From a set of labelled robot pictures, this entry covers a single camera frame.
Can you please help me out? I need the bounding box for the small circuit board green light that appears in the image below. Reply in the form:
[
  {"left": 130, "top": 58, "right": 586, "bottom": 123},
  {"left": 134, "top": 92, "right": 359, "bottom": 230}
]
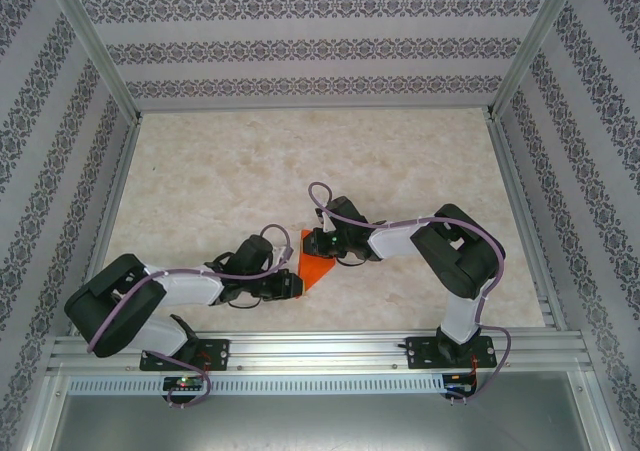
[{"left": 163, "top": 376, "right": 207, "bottom": 392}]

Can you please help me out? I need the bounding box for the aluminium side rail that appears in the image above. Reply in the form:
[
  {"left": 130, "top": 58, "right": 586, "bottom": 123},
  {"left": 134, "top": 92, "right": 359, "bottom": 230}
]
[
  {"left": 487, "top": 115, "right": 571, "bottom": 331},
  {"left": 67, "top": 118, "right": 144, "bottom": 336}
]

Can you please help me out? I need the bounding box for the long aluminium mounting rail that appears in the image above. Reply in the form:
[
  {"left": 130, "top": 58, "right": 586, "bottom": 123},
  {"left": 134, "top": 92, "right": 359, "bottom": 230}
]
[{"left": 47, "top": 328, "right": 594, "bottom": 372}]

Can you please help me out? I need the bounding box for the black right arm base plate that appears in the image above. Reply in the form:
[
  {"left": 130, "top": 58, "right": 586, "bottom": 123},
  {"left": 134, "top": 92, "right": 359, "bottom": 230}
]
[{"left": 406, "top": 335, "right": 497, "bottom": 371}]

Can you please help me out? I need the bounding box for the small circuit board with pins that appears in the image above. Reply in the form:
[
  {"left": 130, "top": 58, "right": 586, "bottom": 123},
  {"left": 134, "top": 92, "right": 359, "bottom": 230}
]
[{"left": 444, "top": 373, "right": 479, "bottom": 397}]

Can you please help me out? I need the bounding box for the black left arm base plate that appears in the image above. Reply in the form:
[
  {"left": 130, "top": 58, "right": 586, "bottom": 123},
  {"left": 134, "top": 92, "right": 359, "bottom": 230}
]
[{"left": 139, "top": 338, "right": 231, "bottom": 372}]

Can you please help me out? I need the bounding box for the aluminium frame post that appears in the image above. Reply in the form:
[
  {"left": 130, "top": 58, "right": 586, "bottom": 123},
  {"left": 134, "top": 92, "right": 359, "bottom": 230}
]
[
  {"left": 39, "top": 0, "right": 144, "bottom": 122},
  {"left": 483, "top": 0, "right": 586, "bottom": 121}
]

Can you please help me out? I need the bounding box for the slotted grey cable duct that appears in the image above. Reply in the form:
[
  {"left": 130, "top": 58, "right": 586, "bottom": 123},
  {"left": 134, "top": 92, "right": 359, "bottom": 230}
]
[{"left": 67, "top": 374, "right": 446, "bottom": 396}]

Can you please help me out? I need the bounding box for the grey sheet metal panel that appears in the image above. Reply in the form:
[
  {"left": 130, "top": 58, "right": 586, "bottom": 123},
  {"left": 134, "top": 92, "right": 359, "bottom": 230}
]
[{"left": 19, "top": 370, "right": 626, "bottom": 451}]

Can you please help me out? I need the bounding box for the orange cloth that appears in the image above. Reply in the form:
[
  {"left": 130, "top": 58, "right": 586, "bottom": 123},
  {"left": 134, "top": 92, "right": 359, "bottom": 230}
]
[{"left": 294, "top": 229, "right": 337, "bottom": 300}]

